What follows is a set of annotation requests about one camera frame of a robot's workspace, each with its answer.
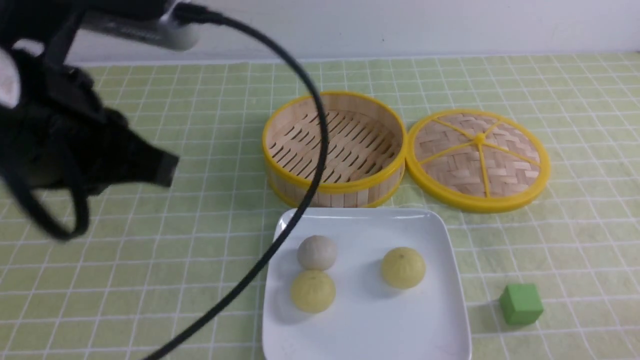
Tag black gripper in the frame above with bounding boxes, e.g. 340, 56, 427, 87
0, 47, 180, 197

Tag white steamed bun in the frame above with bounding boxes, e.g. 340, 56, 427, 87
296, 235, 338, 271

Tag yellow steamed bun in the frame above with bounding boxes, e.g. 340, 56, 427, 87
290, 269, 337, 314
381, 246, 427, 290

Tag white square plate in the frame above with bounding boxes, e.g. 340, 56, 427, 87
262, 207, 473, 360

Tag bamboo steamer basket yellow rim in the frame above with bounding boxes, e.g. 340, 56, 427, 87
262, 91, 409, 208

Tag woven bamboo steamer lid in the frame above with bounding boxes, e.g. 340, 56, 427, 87
406, 109, 551, 214

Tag green cube block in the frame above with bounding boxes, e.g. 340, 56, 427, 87
498, 283, 544, 326

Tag green checkered tablecloth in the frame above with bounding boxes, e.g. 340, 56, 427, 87
0, 53, 640, 360

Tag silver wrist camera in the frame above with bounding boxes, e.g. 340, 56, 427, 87
81, 0, 199, 51

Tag black cable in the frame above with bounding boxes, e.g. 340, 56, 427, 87
142, 2, 331, 360

